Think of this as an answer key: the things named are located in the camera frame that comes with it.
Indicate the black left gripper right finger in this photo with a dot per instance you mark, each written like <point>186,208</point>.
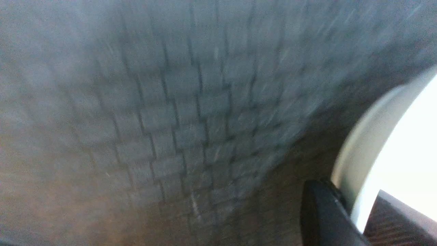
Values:
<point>394,223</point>

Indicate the white square dish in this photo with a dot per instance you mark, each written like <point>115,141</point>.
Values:
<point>392,148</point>

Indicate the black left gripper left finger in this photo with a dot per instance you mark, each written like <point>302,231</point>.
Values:
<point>323,218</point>

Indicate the black serving tray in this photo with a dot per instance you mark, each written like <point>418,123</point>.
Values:
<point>187,122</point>

